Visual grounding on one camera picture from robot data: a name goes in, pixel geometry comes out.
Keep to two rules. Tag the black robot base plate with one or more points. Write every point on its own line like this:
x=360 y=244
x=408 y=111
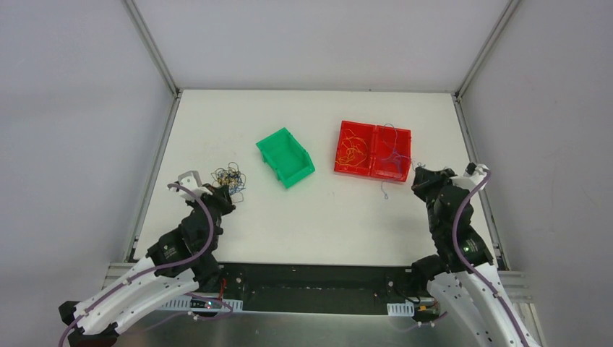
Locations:
x=323 y=289

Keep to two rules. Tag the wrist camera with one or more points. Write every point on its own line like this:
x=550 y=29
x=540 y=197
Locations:
x=474 y=177
x=192 y=181

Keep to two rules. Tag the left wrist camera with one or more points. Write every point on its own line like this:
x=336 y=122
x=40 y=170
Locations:
x=192 y=181

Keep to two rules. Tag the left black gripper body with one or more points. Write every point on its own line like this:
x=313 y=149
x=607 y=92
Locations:
x=222 y=197

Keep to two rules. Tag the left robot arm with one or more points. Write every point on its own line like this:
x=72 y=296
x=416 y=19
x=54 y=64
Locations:
x=181 y=262

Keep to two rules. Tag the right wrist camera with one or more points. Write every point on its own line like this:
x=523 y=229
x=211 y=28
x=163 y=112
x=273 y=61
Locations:
x=474 y=177

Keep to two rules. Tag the red double plastic bin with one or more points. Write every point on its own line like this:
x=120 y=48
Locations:
x=373 y=151

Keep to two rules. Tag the green plastic bin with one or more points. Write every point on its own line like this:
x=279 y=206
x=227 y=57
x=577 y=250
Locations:
x=288 y=159

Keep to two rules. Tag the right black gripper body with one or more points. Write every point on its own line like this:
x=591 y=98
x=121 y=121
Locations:
x=427 y=180

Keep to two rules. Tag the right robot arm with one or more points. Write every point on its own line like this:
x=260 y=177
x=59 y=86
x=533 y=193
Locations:
x=462 y=274

